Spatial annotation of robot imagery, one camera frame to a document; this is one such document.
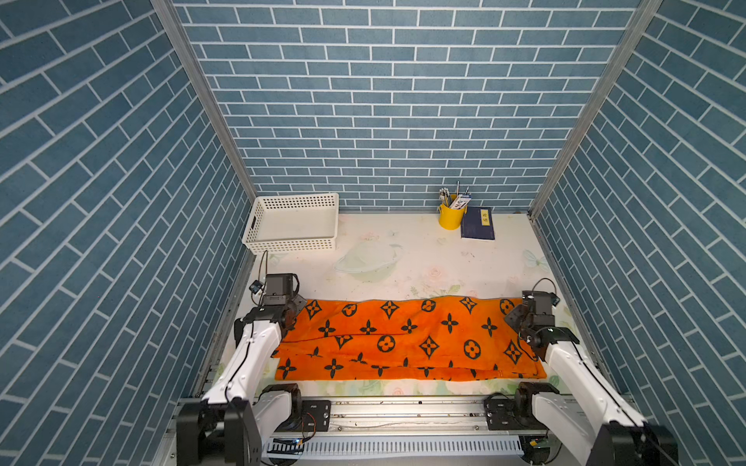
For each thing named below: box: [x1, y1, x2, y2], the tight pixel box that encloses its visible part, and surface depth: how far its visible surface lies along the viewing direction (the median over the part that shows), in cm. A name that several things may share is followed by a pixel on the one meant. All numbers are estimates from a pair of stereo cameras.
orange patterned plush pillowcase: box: [273, 296, 547, 382], surface depth 86 cm
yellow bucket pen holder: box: [438, 203, 466, 231], surface depth 117 cm
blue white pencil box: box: [448, 194, 473, 210], surface depth 107 cm
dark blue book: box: [460, 205, 496, 240], surface depth 118 cm
